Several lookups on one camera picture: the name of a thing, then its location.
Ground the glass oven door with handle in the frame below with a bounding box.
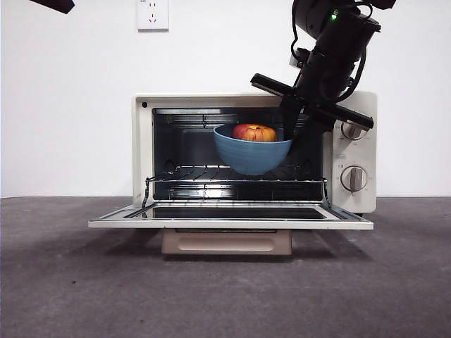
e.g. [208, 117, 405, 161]
[87, 202, 374, 256]

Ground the white wall socket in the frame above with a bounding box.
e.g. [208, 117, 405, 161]
[137, 0, 170, 33]

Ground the beige oven knob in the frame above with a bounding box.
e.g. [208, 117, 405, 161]
[340, 165, 369, 194]
[340, 121, 366, 141]

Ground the wire oven rack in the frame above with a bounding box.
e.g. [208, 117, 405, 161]
[145, 165, 328, 184]

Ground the cream Toshiba toaster oven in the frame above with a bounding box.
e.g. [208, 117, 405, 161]
[132, 92, 378, 214]

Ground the blue bowl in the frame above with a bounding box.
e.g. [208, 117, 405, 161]
[213, 125, 294, 176]

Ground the red yellow apple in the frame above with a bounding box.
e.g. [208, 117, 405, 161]
[231, 123, 278, 143]

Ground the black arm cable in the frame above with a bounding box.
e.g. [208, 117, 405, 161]
[289, 6, 304, 59]
[343, 45, 368, 103]

